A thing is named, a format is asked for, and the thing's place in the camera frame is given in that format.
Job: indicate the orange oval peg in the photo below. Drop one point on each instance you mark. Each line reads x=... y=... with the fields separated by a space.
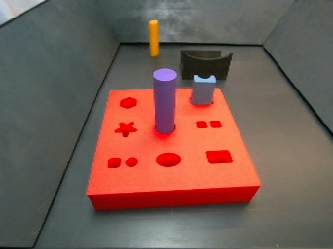
x=154 y=37

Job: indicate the red shape sorting board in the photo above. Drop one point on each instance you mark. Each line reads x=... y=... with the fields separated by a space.
x=198 y=165

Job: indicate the blue notched block peg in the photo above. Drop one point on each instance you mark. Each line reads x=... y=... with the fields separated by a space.
x=203 y=86

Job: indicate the purple cylinder peg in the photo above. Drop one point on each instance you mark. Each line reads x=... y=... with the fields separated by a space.
x=164 y=87

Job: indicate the black curved holder bracket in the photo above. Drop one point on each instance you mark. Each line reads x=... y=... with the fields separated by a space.
x=203 y=63

